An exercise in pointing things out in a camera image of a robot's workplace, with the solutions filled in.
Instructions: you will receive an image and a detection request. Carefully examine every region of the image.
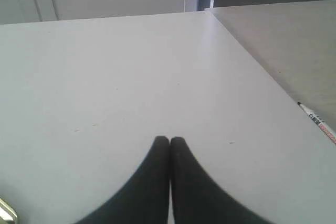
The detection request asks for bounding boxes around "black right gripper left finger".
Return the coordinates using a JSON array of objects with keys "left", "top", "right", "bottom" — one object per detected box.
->
[{"left": 78, "top": 136, "right": 170, "bottom": 223}]

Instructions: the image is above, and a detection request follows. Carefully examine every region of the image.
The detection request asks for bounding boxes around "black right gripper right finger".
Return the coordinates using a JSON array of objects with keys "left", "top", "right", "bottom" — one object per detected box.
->
[{"left": 170, "top": 137, "right": 265, "bottom": 223}]

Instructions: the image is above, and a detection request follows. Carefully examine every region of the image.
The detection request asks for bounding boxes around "gold tin lid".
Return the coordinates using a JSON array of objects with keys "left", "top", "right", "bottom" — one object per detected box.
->
[{"left": 0, "top": 199, "right": 18, "bottom": 224}]

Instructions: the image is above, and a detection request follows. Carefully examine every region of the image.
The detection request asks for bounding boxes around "white marker pen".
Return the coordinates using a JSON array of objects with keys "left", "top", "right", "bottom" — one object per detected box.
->
[{"left": 297, "top": 102, "right": 335, "bottom": 144}]

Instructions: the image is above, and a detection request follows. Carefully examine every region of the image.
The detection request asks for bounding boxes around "grey adjacent table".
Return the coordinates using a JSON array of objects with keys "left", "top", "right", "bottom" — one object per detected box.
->
[{"left": 212, "top": 0, "right": 335, "bottom": 127}]

